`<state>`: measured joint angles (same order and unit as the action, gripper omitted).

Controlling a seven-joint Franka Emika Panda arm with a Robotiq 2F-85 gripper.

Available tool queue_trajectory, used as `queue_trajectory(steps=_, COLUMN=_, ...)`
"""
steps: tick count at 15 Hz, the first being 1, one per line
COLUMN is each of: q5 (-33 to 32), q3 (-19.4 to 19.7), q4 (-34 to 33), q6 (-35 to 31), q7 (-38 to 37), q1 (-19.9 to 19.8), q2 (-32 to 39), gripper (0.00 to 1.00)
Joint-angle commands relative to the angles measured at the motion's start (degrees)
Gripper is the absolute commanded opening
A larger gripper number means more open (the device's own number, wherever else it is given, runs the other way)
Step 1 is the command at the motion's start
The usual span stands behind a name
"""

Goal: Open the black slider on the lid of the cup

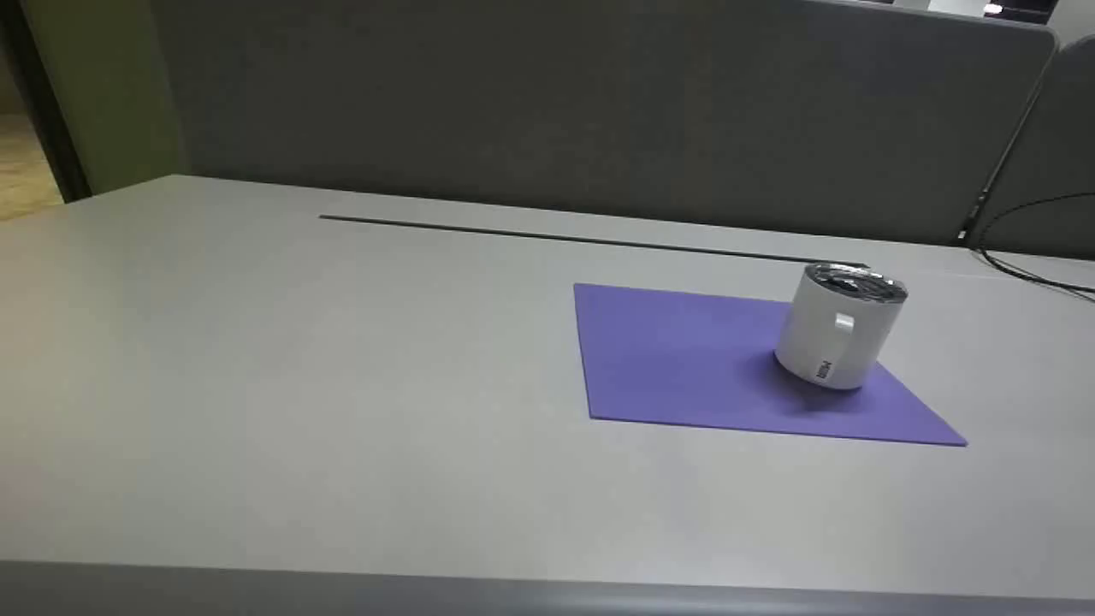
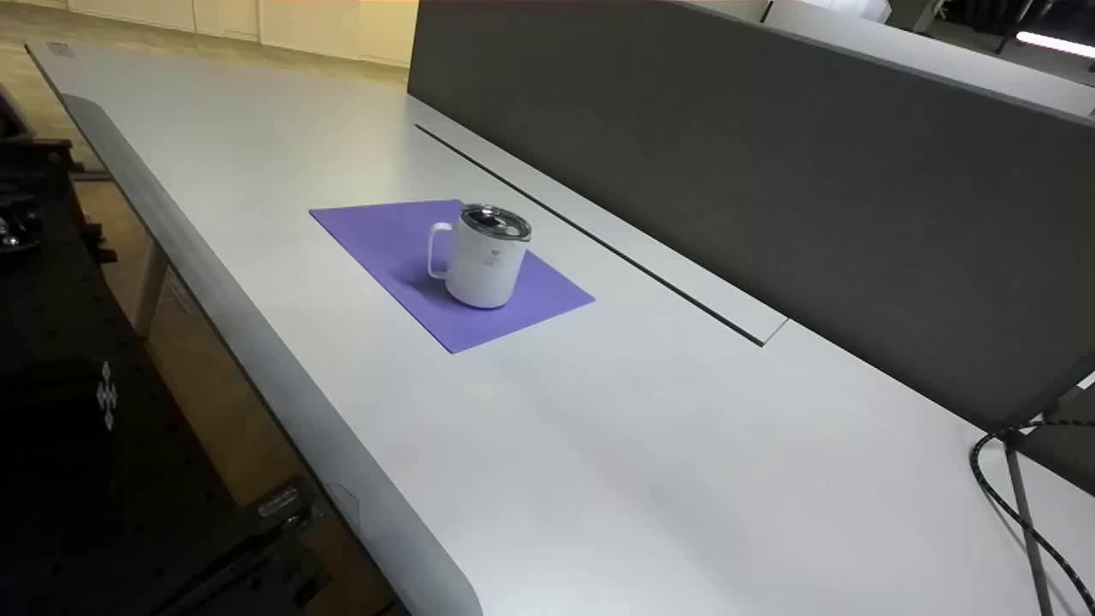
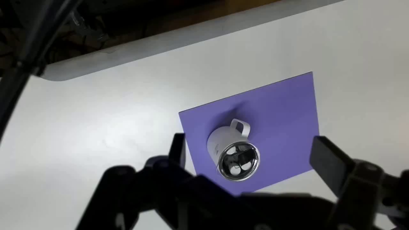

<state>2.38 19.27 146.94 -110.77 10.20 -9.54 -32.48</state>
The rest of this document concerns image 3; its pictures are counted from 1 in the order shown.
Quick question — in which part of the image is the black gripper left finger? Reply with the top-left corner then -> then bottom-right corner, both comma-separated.
76,131 -> 241,230

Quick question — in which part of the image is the white cup with steel lid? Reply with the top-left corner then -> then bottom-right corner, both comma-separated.
206,117 -> 261,182

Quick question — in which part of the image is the purple rectangular mat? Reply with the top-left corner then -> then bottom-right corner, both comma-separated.
178,70 -> 321,196

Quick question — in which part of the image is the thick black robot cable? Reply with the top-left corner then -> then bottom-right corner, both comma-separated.
0,0 -> 82,142

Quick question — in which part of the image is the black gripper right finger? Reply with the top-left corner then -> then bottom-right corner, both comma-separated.
310,134 -> 409,230

